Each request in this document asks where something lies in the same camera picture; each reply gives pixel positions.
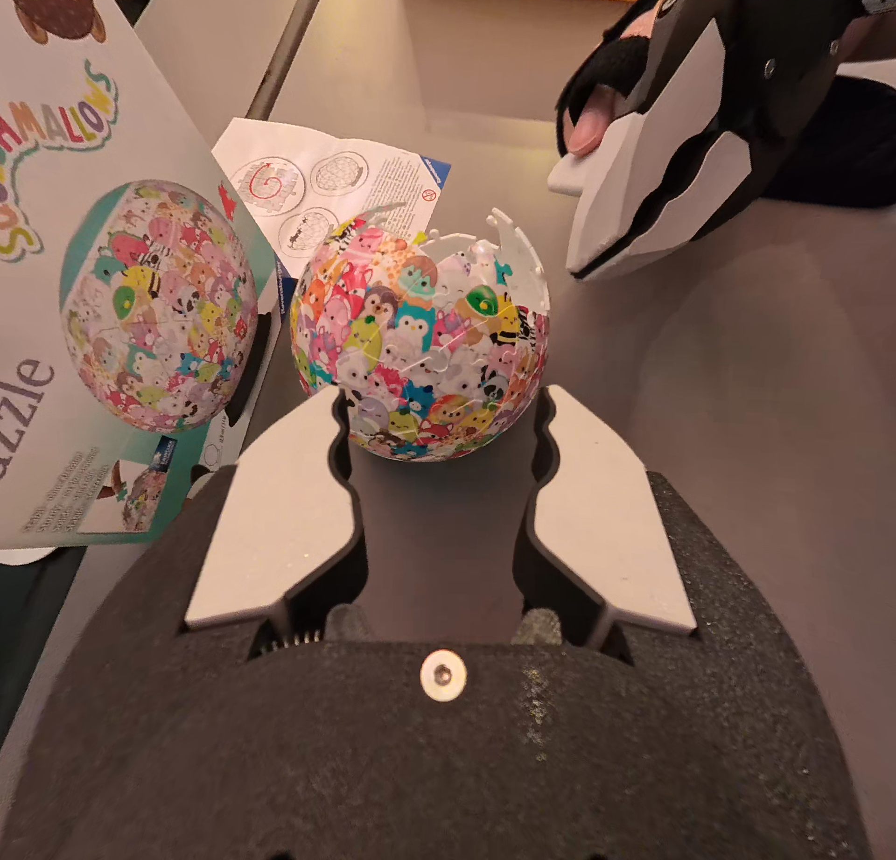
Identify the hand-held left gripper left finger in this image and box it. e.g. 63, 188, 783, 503
184, 386, 370, 640

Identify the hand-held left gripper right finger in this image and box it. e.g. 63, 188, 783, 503
513, 386, 699, 648

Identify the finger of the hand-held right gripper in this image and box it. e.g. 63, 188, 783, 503
574, 132, 755, 283
566, 19, 728, 280

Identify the colourful puzzle ball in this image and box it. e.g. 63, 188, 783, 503
289, 205, 553, 463

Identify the printed puzzle box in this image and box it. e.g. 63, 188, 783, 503
0, 0, 282, 567

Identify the person's right hand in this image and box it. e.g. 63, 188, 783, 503
566, 84, 620, 158

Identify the black wrist rest pad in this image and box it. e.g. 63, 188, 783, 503
763, 62, 896, 210

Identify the dark teal panel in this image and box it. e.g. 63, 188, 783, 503
0, 545, 88, 742

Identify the white paper leaflet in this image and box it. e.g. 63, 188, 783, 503
211, 118, 452, 294

